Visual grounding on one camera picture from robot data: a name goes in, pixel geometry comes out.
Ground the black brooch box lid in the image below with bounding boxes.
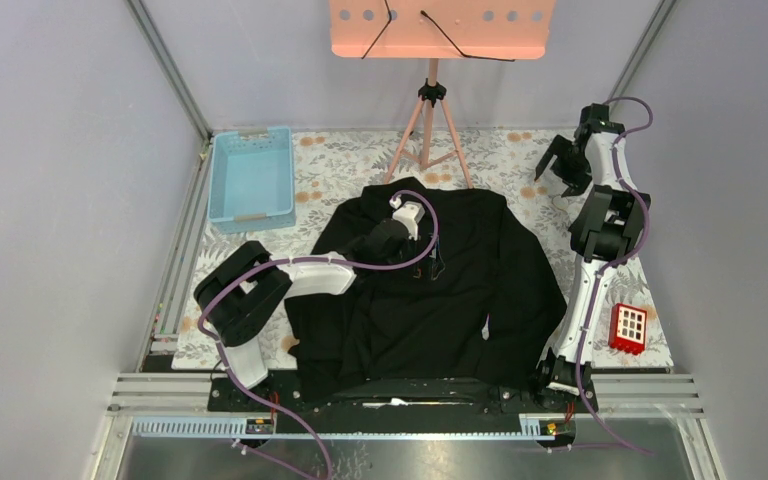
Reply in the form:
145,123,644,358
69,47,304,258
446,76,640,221
535,135,572,180

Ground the black shirt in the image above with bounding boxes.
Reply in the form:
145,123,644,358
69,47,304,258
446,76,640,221
285,177,567,399

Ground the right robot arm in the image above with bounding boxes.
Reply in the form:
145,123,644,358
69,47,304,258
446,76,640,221
531,102,651,412

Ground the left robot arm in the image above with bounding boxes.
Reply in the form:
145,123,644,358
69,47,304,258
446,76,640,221
193,218,440,411

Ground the floral table mat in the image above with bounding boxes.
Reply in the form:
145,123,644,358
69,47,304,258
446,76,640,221
170,130,677,370

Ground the red white grid box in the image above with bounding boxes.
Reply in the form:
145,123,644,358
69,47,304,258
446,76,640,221
608,303,648,355

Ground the light blue plastic basket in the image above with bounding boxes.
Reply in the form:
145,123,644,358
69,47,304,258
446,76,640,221
207,126,296,234

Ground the pink music stand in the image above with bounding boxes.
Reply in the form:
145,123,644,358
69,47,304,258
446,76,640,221
328,0,556,187

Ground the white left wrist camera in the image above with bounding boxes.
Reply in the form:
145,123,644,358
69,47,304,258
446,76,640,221
389,195,426,241

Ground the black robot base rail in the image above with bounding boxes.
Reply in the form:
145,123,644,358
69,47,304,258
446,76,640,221
207,370,599,440

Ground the aluminium frame rail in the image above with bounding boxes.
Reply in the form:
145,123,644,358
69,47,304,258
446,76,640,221
125,0,216,140

